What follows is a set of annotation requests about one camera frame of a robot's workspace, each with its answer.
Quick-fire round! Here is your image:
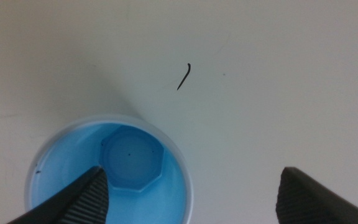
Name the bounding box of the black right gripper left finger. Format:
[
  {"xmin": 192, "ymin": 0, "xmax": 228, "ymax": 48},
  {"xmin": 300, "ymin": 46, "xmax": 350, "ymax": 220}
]
[{"xmin": 6, "ymin": 165, "xmax": 109, "ymax": 224}]

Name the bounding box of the blue plastic cup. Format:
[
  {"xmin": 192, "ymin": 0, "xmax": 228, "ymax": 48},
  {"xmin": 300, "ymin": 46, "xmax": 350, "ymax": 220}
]
[{"xmin": 24, "ymin": 113, "xmax": 195, "ymax": 224}]

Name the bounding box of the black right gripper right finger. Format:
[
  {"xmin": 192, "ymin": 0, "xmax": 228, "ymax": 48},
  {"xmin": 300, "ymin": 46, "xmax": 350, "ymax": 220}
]
[{"xmin": 275, "ymin": 166, "xmax": 358, "ymax": 224}]

